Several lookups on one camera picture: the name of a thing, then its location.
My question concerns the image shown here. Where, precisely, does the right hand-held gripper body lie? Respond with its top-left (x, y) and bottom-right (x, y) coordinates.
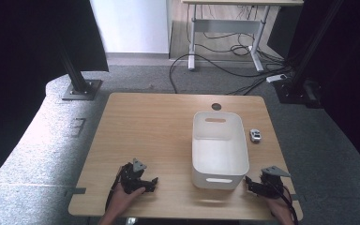
top-left (260, 165), bottom-right (293, 200)

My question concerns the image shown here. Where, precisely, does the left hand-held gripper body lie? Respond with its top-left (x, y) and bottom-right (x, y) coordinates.
top-left (117, 157), bottom-right (148, 194)

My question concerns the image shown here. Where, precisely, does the white plastic storage bin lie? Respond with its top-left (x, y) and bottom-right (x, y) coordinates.
top-left (191, 111), bottom-right (250, 190)

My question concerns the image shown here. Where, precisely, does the small white toy car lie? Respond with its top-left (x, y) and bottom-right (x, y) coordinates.
top-left (248, 128), bottom-right (262, 143)

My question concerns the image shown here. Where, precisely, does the person's left hand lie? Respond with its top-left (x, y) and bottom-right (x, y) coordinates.
top-left (107, 183), bottom-right (146, 219)

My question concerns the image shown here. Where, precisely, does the person's right hand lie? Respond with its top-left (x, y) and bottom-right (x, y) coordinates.
top-left (264, 196), bottom-right (295, 225)

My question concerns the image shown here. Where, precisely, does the grey tape strip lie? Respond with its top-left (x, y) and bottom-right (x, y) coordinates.
top-left (65, 187), bottom-right (87, 197)
top-left (290, 193), bottom-right (308, 203)

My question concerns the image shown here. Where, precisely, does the white power strip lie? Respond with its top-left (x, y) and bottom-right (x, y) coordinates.
top-left (265, 73), bottom-right (288, 84)

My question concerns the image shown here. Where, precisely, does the black metal stand, square base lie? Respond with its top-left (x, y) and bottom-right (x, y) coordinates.
top-left (55, 40), bottom-right (104, 101)

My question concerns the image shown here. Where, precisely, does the black metal stand, dark base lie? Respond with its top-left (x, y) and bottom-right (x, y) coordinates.
top-left (274, 0), bottom-right (345, 109)

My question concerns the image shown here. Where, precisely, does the dark curtain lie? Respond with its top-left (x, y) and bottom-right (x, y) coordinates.
top-left (0, 0), bottom-right (110, 195)
top-left (267, 0), bottom-right (360, 179)

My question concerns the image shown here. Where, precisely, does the white panel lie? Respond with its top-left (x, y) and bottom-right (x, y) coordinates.
top-left (89, 0), bottom-right (171, 54)

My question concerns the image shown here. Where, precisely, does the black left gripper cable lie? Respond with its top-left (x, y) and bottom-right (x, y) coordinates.
top-left (104, 166), bottom-right (124, 211)

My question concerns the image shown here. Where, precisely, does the long black floor cable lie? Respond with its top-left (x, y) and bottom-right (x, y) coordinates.
top-left (168, 53), bottom-right (270, 95)

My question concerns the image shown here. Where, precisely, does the tangle of black floor cables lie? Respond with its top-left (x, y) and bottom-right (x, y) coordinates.
top-left (186, 4), bottom-right (294, 95)

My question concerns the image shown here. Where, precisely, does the white desk frame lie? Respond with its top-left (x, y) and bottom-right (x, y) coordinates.
top-left (181, 0), bottom-right (305, 73)

